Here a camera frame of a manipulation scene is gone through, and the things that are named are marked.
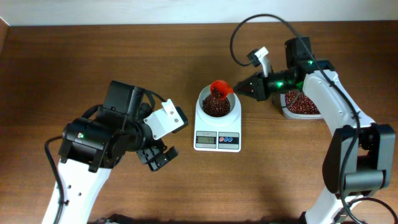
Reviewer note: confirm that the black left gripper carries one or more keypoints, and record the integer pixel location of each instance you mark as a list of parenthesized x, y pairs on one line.
[(156, 163)]

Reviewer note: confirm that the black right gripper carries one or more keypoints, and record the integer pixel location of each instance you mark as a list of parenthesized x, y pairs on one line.
[(261, 87)]

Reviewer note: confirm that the orange measuring scoop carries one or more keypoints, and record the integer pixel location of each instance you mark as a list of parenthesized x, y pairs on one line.
[(220, 89)]

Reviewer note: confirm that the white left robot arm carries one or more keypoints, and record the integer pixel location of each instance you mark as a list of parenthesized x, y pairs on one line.
[(94, 144)]

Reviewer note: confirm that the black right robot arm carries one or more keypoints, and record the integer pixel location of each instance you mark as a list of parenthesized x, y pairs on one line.
[(359, 159)]

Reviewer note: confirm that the white digital kitchen scale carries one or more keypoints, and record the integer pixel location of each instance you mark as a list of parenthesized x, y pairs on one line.
[(218, 134)]

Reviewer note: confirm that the red beans in bowl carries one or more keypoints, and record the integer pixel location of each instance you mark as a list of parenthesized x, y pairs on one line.
[(215, 107)]

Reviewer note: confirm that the white round bowl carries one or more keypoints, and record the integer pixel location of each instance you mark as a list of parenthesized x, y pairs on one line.
[(205, 92)]

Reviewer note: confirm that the clear plastic container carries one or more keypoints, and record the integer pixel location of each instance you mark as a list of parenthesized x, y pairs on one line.
[(290, 115)]

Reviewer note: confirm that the red adzuki beans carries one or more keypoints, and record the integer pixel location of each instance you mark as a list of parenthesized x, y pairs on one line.
[(298, 103)]

